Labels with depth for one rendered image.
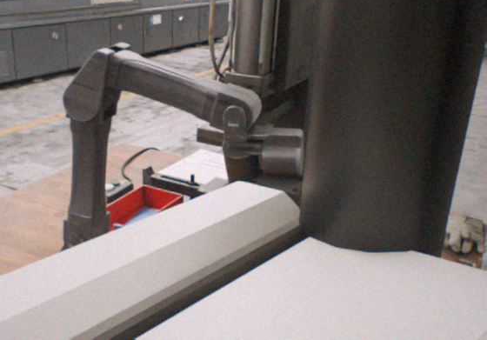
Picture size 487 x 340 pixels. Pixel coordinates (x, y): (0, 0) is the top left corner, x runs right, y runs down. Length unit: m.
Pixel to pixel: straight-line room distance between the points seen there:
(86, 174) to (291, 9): 0.56
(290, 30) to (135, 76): 0.46
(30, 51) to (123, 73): 5.82
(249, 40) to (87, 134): 0.42
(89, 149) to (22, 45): 5.69
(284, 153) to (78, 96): 0.34
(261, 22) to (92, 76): 0.42
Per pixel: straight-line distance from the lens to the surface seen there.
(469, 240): 1.42
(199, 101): 0.85
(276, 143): 0.86
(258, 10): 1.17
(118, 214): 1.34
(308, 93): 1.42
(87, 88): 0.90
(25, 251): 1.26
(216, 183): 1.35
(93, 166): 0.97
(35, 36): 6.73
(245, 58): 1.18
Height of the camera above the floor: 1.52
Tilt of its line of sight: 21 degrees down
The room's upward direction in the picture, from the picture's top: 2 degrees clockwise
